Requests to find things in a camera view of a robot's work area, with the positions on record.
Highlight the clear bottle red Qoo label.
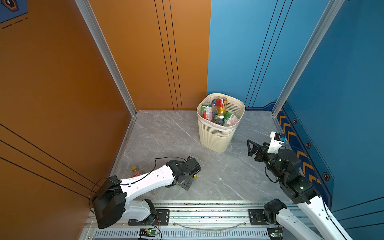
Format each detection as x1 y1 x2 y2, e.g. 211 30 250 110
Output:
201 103 213 122

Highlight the clear bottle pink label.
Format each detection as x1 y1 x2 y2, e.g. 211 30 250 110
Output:
224 114 239 127

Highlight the clear bottle blue label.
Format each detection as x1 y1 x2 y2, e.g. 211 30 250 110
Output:
214 115 225 126

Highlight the beige ribbed waste bin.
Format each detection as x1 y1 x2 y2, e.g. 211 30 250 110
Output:
197 93 246 153

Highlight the right aluminium corner post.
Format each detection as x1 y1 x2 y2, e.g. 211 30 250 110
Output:
272 0 345 117

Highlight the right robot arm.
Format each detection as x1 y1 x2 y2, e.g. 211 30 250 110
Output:
247 139 351 240

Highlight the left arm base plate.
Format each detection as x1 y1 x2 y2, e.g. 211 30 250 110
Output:
128 209 170 226

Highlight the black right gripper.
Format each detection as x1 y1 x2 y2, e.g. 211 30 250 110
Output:
246 139 287 183

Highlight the aluminium front rail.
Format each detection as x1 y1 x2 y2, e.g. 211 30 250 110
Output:
80 201 318 240

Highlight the right green circuit board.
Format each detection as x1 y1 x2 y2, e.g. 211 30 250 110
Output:
267 228 284 240

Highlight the clear bottle yellow cap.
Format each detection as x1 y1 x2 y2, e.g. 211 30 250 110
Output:
132 166 142 178

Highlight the aluminium corner post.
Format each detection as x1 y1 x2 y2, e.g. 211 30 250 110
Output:
272 0 345 117
75 0 138 118

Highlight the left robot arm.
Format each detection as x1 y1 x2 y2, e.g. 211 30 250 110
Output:
89 157 201 229

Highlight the dark green bottle yellow cap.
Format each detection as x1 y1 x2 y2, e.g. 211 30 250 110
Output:
224 111 233 119

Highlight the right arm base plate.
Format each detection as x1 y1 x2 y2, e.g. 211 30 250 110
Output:
248 209 269 226

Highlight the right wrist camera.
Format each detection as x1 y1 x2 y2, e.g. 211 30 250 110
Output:
267 132 287 154

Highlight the green circuit board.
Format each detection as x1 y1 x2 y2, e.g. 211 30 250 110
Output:
267 228 284 240
138 228 161 240

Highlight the orange drink bottle red label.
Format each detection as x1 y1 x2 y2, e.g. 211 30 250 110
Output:
216 98 228 116

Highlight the left green circuit board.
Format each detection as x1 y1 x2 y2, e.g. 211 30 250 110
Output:
138 228 161 240

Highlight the clear soda water bottle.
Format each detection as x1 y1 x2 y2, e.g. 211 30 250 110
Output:
212 100 218 116

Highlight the left aluminium corner post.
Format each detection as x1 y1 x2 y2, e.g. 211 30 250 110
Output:
75 0 138 118

